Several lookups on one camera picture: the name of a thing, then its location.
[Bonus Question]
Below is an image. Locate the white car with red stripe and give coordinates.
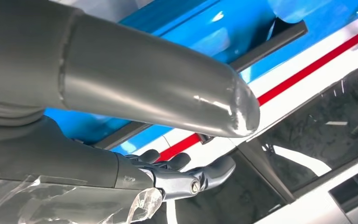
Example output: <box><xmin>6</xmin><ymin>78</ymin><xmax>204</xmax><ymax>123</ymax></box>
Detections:
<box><xmin>114</xmin><ymin>18</ymin><xmax>358</xmax><ymax>224</ymax></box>

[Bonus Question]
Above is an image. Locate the clear plastic film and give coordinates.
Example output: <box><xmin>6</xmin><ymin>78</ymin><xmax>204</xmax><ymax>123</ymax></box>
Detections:
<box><xmin>0</xmin><ymin>172</ymin><xmax>165</xmax><ymax>224</ymax></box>

